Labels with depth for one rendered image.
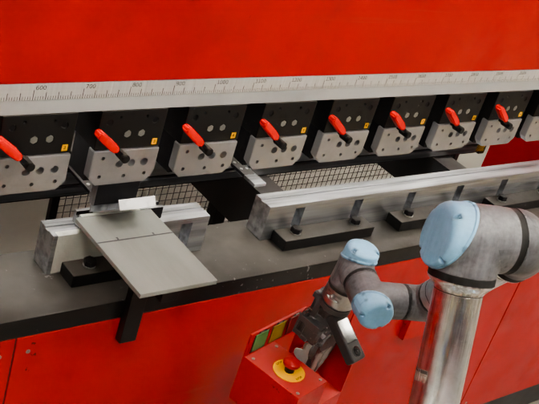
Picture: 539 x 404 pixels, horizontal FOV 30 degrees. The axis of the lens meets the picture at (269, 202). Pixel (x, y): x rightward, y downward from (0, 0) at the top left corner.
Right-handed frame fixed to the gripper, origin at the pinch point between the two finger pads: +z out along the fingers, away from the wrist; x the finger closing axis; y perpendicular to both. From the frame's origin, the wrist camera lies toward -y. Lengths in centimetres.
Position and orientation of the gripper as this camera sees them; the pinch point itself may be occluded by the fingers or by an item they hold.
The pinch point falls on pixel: (310, 373)
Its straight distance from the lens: 229.5
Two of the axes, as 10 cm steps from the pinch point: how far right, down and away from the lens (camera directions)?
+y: -7.1, -5.7, 4.2
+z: -3.4, 7.9, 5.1
